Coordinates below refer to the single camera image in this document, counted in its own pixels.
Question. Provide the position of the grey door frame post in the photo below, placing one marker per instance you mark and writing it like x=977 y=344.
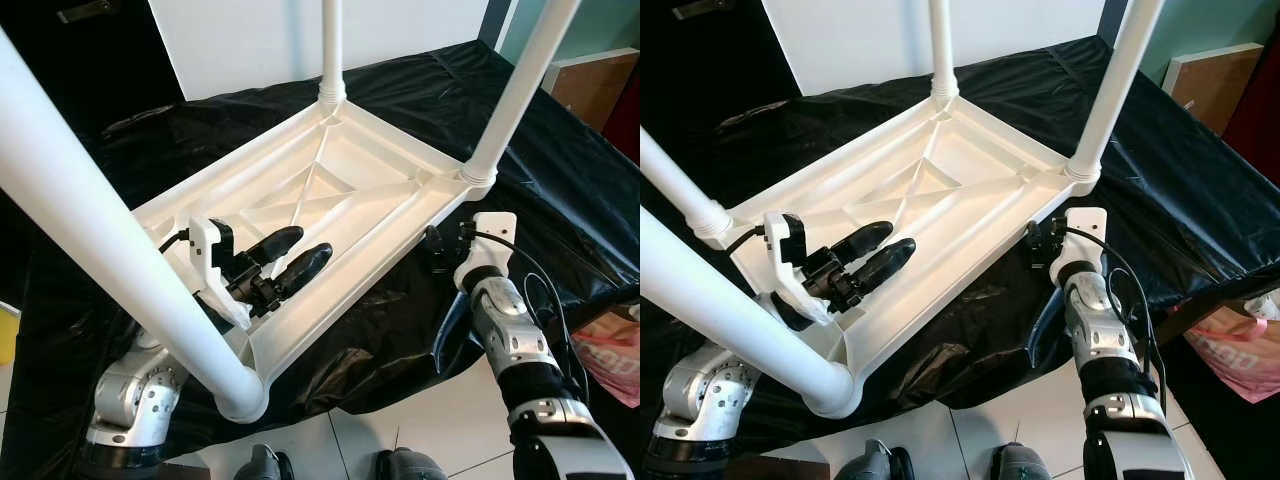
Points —
x=497 y=22
x=1113 y=20

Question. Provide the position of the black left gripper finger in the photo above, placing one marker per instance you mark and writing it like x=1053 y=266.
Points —
x=865 y=240
x=885 y=265
x=308 y=268
x=282 y=243

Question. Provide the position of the black plastic table cover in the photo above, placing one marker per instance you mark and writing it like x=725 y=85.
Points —
x=1180 y=200
x=560 y=220

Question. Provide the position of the brown wooden box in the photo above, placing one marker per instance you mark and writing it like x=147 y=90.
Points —
x=1210 y=85
x=590 y=90

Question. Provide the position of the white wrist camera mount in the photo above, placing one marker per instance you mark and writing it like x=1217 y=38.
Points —
x=205 y=255
x=782 y=250
x=1085 y=235
x=490 y=240

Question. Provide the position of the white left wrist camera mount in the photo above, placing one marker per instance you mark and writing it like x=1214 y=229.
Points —
x=205 y=255
x=782 y=250

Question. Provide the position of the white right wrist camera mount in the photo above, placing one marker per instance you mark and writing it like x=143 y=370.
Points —
x=1085 y=235
x=490 y=240

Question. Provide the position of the dark door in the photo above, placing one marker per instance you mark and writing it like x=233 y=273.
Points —
x=70 y=90
x=690 y=70

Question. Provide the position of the pink plastic bag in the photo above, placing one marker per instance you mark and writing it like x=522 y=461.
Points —
x=1235 y=355
x=612 y=360

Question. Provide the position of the white plastic table top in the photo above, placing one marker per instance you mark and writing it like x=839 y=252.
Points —
x=350 y=180
x=960 y=190

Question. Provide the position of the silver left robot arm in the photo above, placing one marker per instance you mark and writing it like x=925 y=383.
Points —
x=135 y=400
x=700 y=400

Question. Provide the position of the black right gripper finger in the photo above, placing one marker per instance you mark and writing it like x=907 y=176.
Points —
x=435 y=248
x=1036 y=244

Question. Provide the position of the white plastic table leg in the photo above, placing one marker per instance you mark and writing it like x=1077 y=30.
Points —
x=1115 y=90
x=332 y=50
x=100 y=230
x=520 y=90
x=942 y=50
x=740 y=310
x=680 y=185

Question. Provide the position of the yellow plastic container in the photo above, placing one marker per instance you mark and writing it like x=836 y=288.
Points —
x=8 y=335

